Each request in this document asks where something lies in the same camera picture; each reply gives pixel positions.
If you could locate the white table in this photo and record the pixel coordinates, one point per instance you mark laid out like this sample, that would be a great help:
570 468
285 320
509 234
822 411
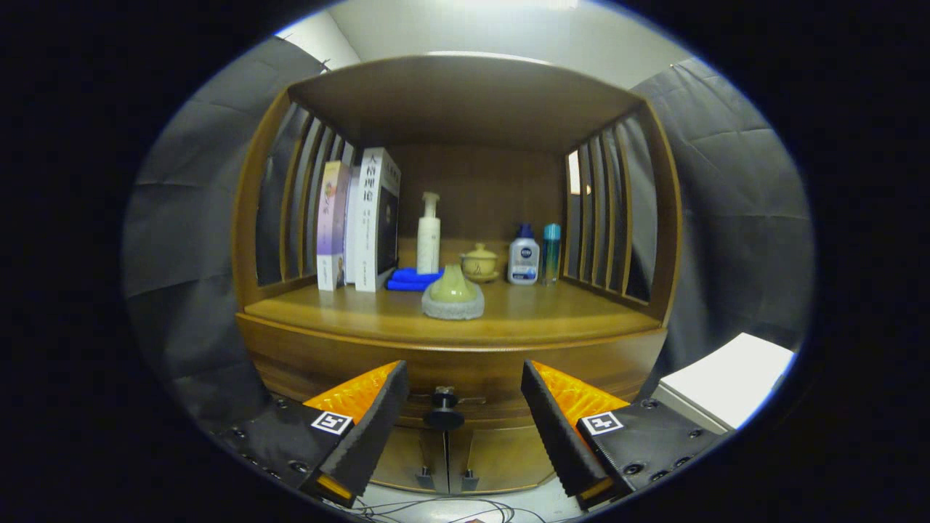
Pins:
734 378

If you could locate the white blue pump bottle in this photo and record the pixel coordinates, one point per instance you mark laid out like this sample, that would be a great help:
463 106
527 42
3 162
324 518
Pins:
523 258

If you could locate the teal bottle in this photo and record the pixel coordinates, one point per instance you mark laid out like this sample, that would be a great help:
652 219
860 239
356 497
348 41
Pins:
551 254

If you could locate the brown wooden drawer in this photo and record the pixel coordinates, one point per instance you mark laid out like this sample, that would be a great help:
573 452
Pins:
450 367

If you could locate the blue folded cloth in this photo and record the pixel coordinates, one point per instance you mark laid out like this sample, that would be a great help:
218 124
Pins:
407 280

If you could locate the brown wooden cabinet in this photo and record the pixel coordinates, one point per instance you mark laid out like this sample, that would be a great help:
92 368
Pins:
465 102

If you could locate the yellow lidded teacup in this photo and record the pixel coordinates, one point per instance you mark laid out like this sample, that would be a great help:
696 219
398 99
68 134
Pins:
481 263

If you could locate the wooden cabinet door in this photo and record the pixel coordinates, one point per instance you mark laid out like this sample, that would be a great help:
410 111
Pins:
501 454
399 457

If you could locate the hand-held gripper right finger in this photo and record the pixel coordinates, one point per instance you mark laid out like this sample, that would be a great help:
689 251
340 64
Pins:
556 432

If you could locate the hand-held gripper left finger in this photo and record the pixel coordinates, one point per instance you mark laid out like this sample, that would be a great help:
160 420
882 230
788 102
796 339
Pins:
370 428

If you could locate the green piece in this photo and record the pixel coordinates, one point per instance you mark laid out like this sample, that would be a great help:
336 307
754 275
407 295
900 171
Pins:
452 294

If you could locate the white book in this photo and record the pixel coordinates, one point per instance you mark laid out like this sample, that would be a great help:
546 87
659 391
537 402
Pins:
369 218

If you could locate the wooden countertop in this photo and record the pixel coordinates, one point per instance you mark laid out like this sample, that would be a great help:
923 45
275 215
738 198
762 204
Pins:
545 312

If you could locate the purple book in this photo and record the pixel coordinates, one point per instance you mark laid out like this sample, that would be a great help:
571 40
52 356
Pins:
331 225

